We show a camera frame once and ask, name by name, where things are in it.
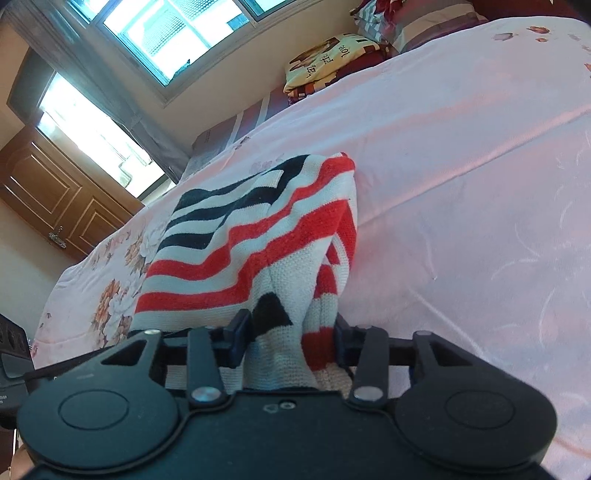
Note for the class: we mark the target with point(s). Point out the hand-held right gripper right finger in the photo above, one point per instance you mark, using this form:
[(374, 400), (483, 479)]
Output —
[(344, 339)]

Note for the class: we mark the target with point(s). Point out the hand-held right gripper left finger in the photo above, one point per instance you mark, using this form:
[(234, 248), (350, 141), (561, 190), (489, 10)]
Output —
[(238, 337)]

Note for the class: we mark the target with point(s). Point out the striped knit sweater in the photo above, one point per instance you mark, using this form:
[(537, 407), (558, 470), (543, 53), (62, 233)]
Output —
[(231, 230)]

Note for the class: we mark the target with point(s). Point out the brown wooden door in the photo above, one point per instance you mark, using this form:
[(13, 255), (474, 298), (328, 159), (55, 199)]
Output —
[(60, 184)]

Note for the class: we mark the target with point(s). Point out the pink floral bedspread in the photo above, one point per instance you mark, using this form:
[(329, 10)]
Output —
[(461, 184)]

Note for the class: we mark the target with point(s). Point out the striped mattress sheet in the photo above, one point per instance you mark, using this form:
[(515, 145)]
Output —
[(231, 129)]

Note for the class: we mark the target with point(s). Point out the grey curtain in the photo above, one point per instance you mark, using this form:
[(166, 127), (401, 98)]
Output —
[(115, 106)]

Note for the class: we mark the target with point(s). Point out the folded printed blanket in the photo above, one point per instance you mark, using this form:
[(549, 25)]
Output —
[(328, 60)]

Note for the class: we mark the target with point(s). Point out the sliding glass window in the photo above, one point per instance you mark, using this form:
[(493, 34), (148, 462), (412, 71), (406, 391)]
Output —
[(184, 27)]

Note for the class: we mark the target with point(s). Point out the striped pillow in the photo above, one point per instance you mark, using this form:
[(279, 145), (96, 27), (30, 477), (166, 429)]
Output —
[(415, 23)]

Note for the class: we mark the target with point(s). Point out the red headboard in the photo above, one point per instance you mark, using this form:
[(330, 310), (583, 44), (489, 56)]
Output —
[(521, 7)]

